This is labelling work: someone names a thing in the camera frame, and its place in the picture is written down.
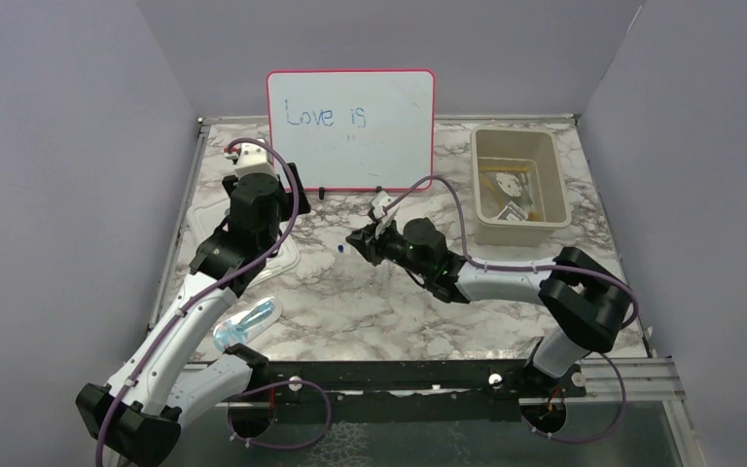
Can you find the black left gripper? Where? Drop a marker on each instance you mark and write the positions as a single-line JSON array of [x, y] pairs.
[[287, 197]]

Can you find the pink framed whiteboard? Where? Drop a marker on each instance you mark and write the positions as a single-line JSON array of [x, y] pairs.
[[354, 129]]

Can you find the bag of filter paper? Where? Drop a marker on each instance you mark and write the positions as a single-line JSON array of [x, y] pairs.
[[515, 186]]

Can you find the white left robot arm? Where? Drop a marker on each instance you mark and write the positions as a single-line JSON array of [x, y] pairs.
[[142, 409]]

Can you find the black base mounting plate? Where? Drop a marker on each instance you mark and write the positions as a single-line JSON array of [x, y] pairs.
[[312, 404]]

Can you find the beige plastic bin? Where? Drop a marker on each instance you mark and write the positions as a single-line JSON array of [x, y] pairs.
[[502, 148]]

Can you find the white plastic container lid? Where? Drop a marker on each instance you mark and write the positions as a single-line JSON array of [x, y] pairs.
[[212, 218]]

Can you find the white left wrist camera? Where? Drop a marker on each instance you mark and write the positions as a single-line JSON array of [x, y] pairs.
[[249, 158]]

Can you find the yellow rubber tubing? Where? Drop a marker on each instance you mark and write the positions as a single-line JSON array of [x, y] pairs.
[[488, 178]]

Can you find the small bag black granules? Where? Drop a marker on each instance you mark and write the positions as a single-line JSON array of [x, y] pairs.
[[512, 212]]

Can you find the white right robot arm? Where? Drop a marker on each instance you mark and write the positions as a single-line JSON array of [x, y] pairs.
[[588, 304]]

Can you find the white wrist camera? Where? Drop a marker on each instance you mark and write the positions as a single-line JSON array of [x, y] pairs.
[[249, 158], [384, 211]]

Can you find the blue item blister pack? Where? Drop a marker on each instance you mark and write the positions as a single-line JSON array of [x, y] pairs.
[[246, 325]]

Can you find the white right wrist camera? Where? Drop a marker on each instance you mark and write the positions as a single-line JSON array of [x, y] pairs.
[[384, 211]]

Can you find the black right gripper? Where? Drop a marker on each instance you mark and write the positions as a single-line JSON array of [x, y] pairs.
[[364, 240]]

